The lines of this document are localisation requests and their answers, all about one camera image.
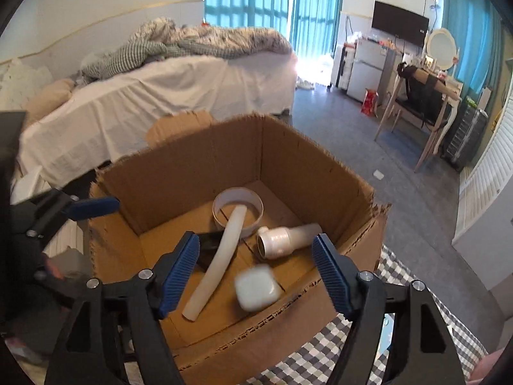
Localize wooden chair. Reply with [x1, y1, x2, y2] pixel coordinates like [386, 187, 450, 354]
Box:
[374, 64, 461, 173]

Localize beige pillow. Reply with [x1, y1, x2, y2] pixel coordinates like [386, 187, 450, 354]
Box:
[24, 78, 77, 129]

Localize brown cardboard box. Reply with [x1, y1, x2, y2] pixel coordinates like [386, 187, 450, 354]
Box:
[88, 110, 391, 385]

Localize white quilted cushion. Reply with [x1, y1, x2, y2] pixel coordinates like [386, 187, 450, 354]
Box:
[0, 58, 54, 109]

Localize red paper bag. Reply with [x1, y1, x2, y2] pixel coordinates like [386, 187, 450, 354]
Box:
[361, 88, 379, 116]

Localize white tape roll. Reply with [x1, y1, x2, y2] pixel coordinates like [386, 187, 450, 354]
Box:
[212, 188, 264, 238]

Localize grey patterned quilt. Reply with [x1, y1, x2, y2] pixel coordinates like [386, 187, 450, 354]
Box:
[80, 17, 292, 81]

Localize dark grey suitcase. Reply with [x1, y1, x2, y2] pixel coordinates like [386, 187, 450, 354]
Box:
[445, 102, 490, 171]

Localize white louvred wardrobe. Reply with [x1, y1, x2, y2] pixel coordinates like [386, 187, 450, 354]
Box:
[452, 88, 513, 289]

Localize white flexible hose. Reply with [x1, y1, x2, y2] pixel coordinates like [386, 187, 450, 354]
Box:
[182, 204, 248, 321]

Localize black backpack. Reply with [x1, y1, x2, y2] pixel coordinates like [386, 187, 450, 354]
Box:
[401, 66, 451, 125]

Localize bed with white sheet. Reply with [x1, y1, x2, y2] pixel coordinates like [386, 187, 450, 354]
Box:
[18, 54, 299, 189]

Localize white dressing table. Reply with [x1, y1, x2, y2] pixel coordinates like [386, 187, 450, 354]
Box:
[433, 72, 466, 157]

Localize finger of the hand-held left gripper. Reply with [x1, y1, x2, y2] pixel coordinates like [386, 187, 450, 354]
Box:
[12, 189, 121, 235]
[34, 244, 87, 309]

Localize white plastic pipe fitting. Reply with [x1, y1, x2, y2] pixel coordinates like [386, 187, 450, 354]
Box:
[256, 222, 323, 261]

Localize white square case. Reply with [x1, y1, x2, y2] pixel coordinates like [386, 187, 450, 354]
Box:
[234, 265, 281, 312]

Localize grey checkered tablecloth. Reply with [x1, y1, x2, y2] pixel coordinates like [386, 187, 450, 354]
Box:
[240, 244, 501, 385]

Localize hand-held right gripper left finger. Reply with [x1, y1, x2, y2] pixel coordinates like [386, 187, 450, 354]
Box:
[44, 230, 201, 385]

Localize black flat screen television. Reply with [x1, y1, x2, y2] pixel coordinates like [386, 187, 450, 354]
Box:
[371, 1, 430, 47]

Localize small white fridge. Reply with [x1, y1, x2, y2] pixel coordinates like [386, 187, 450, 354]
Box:
[347, 38, 397, 103]

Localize white drawer cart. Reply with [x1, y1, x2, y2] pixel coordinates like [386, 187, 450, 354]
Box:
[332, 42, 355, 89]

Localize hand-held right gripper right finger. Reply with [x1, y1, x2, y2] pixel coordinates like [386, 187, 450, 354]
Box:
[312, 233, 467, 385]

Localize round white vanity mirror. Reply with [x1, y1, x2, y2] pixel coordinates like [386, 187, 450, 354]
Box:
[425, 28, 458, 71]

